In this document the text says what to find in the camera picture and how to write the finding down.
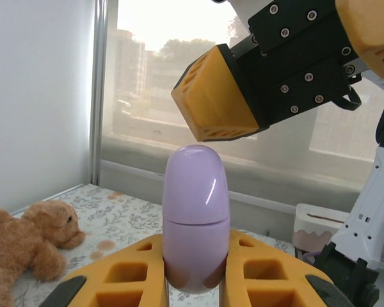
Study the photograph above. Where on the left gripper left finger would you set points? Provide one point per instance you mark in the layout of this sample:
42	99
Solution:
155	275

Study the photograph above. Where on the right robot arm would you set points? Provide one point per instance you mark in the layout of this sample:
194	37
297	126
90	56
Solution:
364	208

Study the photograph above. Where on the purple earbud charging case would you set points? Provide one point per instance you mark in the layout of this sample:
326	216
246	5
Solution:
195	198

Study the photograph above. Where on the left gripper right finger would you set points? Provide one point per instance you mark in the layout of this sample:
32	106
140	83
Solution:
235	275

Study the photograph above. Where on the aluminium frame rail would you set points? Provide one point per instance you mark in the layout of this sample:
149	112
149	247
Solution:
140	174

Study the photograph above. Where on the floral printed table mat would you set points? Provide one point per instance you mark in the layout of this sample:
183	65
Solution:
121	217

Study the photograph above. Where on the white tissue box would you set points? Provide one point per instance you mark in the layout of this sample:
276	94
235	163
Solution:
310	224

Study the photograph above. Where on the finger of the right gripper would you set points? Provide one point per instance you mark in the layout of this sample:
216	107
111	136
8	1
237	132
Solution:
371	32
211	96

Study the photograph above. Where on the aluminium frame post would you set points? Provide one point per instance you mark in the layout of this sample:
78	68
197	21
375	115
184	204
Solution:
99	96

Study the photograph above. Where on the brown teddy bear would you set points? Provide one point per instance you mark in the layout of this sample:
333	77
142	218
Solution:
25	243

